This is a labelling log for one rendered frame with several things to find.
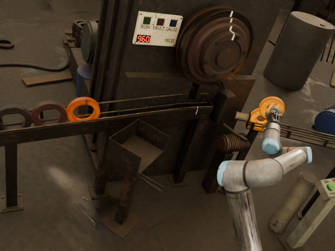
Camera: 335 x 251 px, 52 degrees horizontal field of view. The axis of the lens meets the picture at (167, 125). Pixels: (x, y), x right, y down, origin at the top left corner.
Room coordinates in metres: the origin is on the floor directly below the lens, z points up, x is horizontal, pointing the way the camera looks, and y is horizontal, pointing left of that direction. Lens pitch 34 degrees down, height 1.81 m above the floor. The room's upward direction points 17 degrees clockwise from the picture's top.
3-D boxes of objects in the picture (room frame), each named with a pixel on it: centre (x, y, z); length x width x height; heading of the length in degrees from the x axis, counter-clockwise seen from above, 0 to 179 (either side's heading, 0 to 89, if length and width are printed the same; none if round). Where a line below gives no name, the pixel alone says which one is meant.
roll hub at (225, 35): (1.86, -0.19, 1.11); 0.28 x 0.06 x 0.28; 123
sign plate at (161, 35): (1.85, 0.21, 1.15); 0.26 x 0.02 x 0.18; 123
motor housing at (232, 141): (2.01, -0.48, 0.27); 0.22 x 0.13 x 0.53; 123
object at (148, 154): (1.43, 0.12, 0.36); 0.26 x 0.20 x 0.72; 158
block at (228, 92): (2.09, -0.32, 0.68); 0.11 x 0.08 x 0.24; 33
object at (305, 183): (1.82, -0.98, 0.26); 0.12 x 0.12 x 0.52
